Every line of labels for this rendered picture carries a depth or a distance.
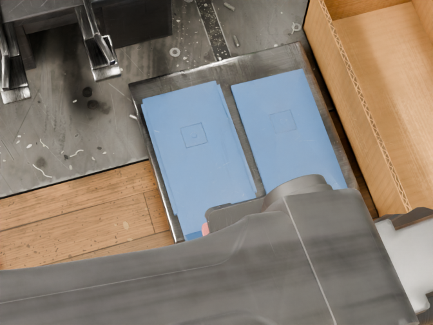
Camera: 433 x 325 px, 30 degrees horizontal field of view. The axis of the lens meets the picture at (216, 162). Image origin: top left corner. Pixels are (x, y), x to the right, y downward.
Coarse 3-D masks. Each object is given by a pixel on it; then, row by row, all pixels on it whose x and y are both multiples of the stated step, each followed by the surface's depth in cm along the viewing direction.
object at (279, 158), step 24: (288, 72) 75; (240, 96) 74; (264, 96) 74; (288, 96) 74; (312, 96) 74; (264, 120) 73; (312, 120) 73; (264, 144) 72; (288, 144) 72; (312, 144) 72; (264, 168) 71; (288, 168) 71; (312, 168) 72; (336, 168) 72
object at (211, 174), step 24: (168, 96) 74; (192, 96) 74; (216, 96) 74; (168, 120) 73; (192, 120) 73; (216, 120) 73; (168, 144) 72; (216, 144) 72; (168, 168) 71; (192, 168) 71; (216, 168) 71; (240, 168) 71; (192, 192) 70; (216, 192) 70; (240, 192) 70; (192, 216) 69
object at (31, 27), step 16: (144, 0) 72; (160, 0) 73; (64, 16) 71; (96, 16) 72; (112, 16) 73; (128, 16) 74; (144, 16) 75; (160, 16) 76; (16, 32) 71; (32, 32) 72; (112, 32) 76; (128, 32) 76; (144, 32) 77; (160, 32) 78; (32, 64) 76
